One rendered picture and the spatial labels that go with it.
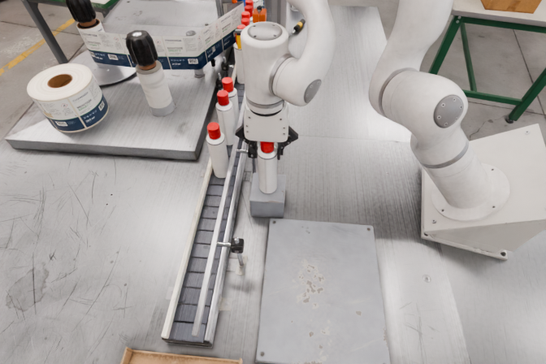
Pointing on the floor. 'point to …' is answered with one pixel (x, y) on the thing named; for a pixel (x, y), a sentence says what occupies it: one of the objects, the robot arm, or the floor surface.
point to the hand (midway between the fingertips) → (266, 150)
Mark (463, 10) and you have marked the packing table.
